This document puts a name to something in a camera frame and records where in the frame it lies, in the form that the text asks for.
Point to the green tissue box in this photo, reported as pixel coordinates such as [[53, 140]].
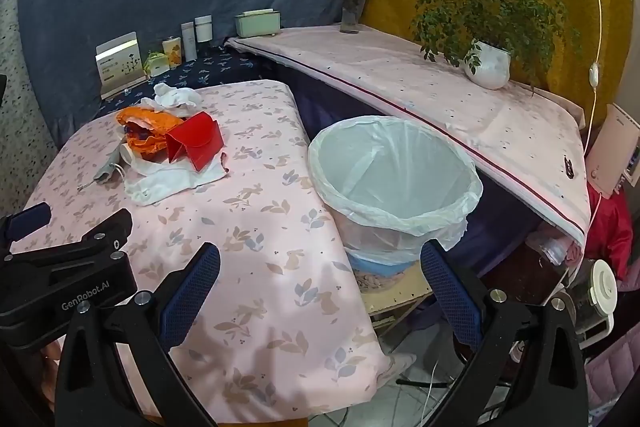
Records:
[[258, 23]]

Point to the orange patterned small box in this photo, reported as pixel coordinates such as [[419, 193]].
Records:
[[172, 48]]

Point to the navy floral cloth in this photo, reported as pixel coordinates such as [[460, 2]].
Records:
[[224, 65]]

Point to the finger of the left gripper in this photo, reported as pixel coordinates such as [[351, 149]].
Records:
[[107, 226], [15, 227]]

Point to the green small packet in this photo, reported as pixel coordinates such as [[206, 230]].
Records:
[[156, 64]]

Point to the potted green plant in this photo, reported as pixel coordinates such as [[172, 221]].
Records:
[[529, 31]]

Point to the white open gift box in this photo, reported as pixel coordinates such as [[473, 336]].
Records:
[[119, 65]]

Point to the white plastic wrapper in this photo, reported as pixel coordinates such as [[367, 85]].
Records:
[[159, 180]]

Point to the white-lined trash bin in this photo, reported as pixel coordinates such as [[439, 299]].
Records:
[[391, 186]]

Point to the orange plastic bag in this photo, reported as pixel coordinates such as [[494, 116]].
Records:
[[146, 130]]

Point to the white jar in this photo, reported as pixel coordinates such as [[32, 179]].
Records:
[[203, 28]]

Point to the pink dotted bed cover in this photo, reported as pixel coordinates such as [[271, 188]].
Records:
[[516, 135]]

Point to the black hair clip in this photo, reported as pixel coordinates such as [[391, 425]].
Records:
[[568, 167]]

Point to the white tissue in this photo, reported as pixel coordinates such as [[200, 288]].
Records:
[[179, 102]]

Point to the tall white bottle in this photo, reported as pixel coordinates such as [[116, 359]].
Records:
[[189, 42]]

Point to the wooden stool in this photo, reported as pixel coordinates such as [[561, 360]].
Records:
[[389, 306]]

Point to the pink floral tablecloth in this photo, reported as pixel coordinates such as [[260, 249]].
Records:
[[284, 332]]

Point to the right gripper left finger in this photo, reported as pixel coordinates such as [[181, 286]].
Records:
[[93, 389]]

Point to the red cloth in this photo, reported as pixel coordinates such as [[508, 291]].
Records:
[[610, 233]]

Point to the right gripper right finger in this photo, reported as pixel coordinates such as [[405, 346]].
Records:
[[530, 350]]

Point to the pink electric kettle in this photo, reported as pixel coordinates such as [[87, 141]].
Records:
[[614, 156]]

